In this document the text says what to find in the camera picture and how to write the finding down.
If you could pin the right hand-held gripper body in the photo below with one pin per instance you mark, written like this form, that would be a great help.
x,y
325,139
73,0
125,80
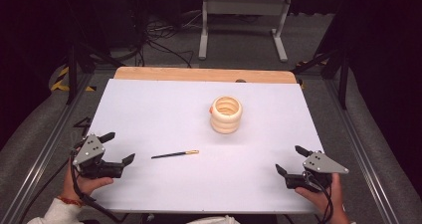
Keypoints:
x,y
320,164

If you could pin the dark pen with gold tip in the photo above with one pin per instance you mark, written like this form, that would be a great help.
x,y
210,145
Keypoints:
x,y
172,154

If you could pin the yellow black hazard tape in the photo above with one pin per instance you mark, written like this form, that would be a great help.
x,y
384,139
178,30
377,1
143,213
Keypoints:
x,y
59,83

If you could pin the white metal table frame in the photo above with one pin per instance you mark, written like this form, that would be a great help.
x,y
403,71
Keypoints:
x,y
245,6

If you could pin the aluminium rail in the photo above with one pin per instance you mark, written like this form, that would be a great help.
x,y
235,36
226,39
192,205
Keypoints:
x,y
43,157
361,151

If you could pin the white table board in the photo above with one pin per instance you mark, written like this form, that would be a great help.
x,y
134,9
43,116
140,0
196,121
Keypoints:
x,y
185,117

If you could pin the black metal stand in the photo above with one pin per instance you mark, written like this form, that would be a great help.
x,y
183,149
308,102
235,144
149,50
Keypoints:
x,y
74,68
341,71

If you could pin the person's right hand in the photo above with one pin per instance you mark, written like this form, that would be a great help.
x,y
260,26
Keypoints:
x,y
326,202

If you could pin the cream ringed pen holder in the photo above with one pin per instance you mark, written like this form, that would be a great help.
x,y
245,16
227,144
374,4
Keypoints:
x,y
226,121

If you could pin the person's white left sleeve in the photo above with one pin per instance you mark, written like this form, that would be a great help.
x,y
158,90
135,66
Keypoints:
x,y
58,214

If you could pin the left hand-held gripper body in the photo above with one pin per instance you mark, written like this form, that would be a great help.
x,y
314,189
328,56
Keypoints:
x,y
88,151

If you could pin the person's white clothing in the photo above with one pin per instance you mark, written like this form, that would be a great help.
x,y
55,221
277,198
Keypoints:
x,y
212,220

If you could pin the person's left hand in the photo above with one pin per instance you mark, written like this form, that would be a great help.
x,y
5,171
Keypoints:
x,y
81,185

